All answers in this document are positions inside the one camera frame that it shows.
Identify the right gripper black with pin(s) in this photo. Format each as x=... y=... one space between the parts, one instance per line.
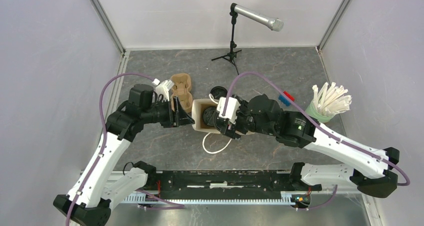
x=229 y=130

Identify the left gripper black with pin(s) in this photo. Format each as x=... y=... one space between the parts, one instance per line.
x=177 y=118

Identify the brown paper bag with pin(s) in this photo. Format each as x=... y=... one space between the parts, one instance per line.
x=199 y=105

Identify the black lid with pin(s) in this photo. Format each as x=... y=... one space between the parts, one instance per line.
x=218 y=91
x=210 y=115

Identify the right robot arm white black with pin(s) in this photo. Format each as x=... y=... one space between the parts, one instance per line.
x=367 y=169

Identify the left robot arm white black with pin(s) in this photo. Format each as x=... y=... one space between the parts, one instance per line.
x=90 y=201

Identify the cardboard cup carrier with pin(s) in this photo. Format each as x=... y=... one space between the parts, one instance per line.
x=182 y=89

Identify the blue red block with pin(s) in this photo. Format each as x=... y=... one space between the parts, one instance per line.
x=286 y=98

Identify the green cup holder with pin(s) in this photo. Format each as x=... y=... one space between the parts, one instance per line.
x=313 y=113

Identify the white wrapped straws bundle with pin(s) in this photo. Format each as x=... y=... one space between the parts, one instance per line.
x=330 y=99

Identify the silver microphone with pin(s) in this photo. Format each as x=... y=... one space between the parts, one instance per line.
x=274 y=24

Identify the black microphone tripod stand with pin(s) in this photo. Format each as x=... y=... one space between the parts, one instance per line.
x=232 y=54

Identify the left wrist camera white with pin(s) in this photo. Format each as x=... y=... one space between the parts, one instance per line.
x=163 y=88

